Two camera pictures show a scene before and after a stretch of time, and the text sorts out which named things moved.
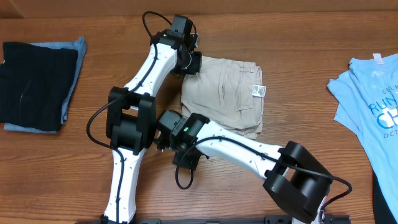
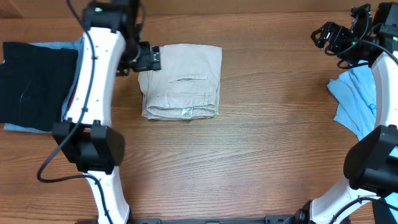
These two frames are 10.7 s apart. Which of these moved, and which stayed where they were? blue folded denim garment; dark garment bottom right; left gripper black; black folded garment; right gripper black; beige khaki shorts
Moved: beige khaki shorts; left gripper black; right gripper black
Stayed: blue folded denim garment; dark garment bottom right; black folded garment
